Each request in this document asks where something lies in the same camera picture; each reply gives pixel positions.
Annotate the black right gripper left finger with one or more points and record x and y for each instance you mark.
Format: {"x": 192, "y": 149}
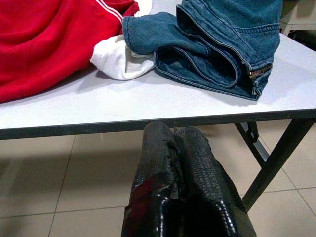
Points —
{"x": 153, "y": 160}

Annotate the red garment with white stripes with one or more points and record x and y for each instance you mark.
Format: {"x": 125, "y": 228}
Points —
{"x": 49, "y": 49}

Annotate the white folding table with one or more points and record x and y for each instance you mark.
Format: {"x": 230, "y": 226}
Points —
{"x": 148, "y": 106}

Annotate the white cloth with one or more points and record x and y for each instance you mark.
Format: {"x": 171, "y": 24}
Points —
{"x": 111, "y": 59}

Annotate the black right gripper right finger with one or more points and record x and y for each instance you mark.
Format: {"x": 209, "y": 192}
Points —
{"x": 202, "y": 177}

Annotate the blue denim jeans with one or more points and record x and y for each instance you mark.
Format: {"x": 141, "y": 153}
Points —
{"x": 197, "y": 49}

